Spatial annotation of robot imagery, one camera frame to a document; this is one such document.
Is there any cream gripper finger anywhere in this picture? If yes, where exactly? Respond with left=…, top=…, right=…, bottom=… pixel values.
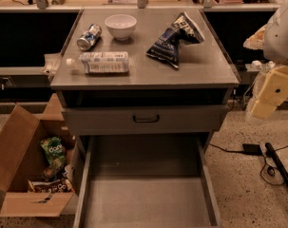
left=249, top=66, right=288, bottom=120

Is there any clear plastic water bottle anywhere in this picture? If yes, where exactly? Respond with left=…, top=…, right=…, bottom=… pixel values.
left=66, top=51, right=129, bottom=75

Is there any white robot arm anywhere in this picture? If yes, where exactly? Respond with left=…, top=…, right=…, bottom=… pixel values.
left=243, top=0, right=288, bottom=123

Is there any closed grey upper drawer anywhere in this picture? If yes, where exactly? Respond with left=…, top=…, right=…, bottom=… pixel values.
left=62, top=104, right=228, bottom=136

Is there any grey drawer cabinet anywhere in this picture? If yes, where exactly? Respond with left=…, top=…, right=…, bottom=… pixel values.
left=49, top=8, right=240, bottom=228

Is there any open grey lower drawer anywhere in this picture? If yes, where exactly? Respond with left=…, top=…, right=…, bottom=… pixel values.
left=73, top=134, right=221, bottom=228

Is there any white power strip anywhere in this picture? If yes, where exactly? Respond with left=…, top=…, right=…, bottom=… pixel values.
left=245, top=60, right=276, bottom=72

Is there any black floor bar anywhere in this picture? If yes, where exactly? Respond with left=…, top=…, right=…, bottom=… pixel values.
left=265, top=142, right=288, bottom=187

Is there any black power adapter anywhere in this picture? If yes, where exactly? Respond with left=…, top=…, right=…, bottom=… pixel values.
left=242, top=143, right=262, bottom=156

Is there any blue chip bag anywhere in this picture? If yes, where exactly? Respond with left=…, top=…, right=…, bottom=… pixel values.
left=146, top=11, right=204, bottom=68

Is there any white ceramic bowl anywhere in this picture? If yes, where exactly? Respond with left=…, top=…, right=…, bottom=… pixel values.
left=105, top=14, right=137, bottom=41

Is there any silver blue soda can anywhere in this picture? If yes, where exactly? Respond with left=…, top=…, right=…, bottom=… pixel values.
left=77, top=24, right=102, bottom=51

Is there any green snack bag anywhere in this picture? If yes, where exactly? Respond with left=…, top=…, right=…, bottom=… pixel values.
left=40, top=137, right=67, bottom=170

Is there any brown snack packet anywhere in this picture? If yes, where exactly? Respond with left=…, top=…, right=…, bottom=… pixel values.
left=28, top=179, right=72, bottom=193

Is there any brown cardboard box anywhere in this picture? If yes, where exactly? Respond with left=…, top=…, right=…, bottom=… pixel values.
left=0, top=95, right=78, bottom=218

